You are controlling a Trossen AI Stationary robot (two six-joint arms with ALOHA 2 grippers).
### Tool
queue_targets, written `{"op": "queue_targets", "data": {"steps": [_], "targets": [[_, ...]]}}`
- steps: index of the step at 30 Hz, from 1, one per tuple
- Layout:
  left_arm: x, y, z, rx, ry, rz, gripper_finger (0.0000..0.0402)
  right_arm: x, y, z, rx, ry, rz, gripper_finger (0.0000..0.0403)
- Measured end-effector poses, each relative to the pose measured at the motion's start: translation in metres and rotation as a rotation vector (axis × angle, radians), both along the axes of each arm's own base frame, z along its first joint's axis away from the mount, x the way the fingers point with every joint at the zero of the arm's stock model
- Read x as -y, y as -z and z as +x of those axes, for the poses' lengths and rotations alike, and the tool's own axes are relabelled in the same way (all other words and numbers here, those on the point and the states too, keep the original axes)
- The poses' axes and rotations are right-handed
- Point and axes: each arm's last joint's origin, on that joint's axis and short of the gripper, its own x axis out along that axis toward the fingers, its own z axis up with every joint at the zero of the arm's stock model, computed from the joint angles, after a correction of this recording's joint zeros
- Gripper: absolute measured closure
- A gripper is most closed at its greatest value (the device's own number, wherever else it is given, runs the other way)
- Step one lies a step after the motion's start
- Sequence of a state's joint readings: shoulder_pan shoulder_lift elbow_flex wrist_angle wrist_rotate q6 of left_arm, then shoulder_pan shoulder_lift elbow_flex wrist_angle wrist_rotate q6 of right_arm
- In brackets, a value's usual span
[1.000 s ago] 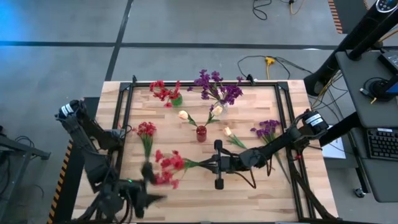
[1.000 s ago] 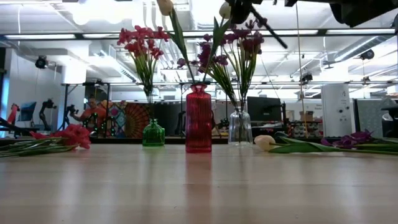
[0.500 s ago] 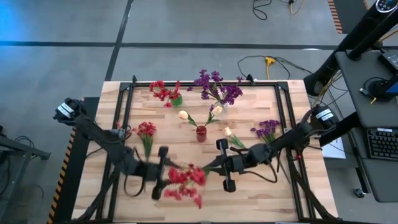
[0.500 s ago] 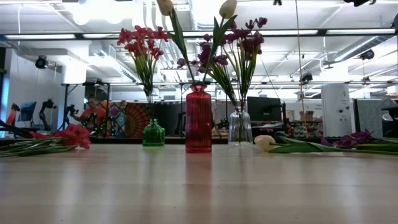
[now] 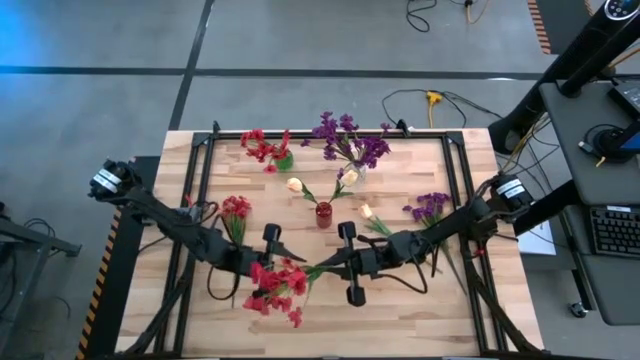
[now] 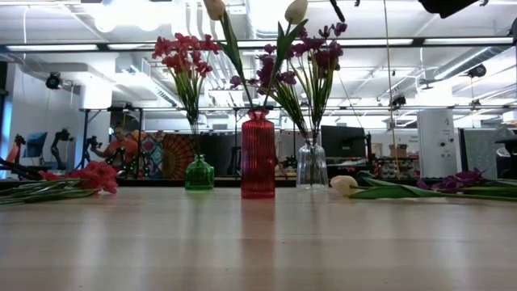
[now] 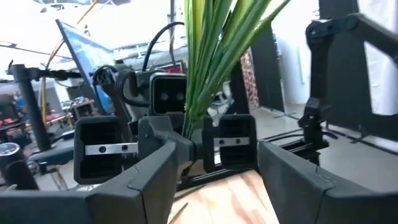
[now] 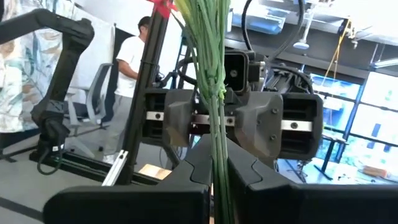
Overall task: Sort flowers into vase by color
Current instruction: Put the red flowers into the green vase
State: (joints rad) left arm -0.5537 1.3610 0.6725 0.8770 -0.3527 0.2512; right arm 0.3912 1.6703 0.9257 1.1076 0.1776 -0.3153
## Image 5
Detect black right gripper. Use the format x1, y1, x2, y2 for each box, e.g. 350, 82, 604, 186
314, 221, 396, 308

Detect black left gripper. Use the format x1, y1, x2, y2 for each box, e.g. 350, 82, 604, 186
219, 222, 307, 276

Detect red artificial flower bunch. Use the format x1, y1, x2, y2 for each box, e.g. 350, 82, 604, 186
218, 194, 254, 309
242, 257, 329, 330
239, 128, 294, 175

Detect red ribbed glass vase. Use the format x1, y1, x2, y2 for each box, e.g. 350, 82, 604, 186
315, 201, 334, 230

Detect green glass vase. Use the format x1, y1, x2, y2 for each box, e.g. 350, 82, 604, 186
273, 151, 295, 173

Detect clear ribbed glass vase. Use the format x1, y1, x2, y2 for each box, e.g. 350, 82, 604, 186
344, 160, 369, 185

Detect black hazard-striped floor mat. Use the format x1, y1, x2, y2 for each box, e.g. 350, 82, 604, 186
74, 155, 162, 360

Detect yellow power plug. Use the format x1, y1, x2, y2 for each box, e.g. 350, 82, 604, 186
425, 90, 444, 129

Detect white paper sheet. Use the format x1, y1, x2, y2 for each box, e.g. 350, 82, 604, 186
516, 219, 557, 257

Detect grey side table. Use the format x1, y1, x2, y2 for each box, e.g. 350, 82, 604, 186
0, 202, 82, 351

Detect grey desk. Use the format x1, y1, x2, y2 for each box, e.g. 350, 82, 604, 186
538, 81, 640, 327

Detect black keyboard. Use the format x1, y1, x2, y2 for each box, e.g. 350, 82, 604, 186
588, 204, 640, 260

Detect black monitor stand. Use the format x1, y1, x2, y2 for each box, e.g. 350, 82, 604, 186
579, 118, 640, 165

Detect black tower fan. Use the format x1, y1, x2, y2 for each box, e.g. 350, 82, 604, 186
487, 0, 640, 155

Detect black pole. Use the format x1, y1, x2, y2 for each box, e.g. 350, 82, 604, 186
558, 42, 640, 100

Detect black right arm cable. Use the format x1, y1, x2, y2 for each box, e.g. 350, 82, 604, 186
357, 234, 431, 296

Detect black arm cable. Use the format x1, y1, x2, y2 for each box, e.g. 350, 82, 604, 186
199, 199, 242, 303
357, 234, 431, 296

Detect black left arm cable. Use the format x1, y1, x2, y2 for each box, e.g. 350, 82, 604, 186
199, 199, 242, 303

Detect black aluminium table frame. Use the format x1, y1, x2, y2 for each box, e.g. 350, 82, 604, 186
117, 119, 546, 360

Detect black floor cable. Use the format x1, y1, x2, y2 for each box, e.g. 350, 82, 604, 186
381, 88, 504, 129
404, 0, 439, 34

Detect yellow floor cable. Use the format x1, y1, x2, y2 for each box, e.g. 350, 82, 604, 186
463, 0, 490, 25

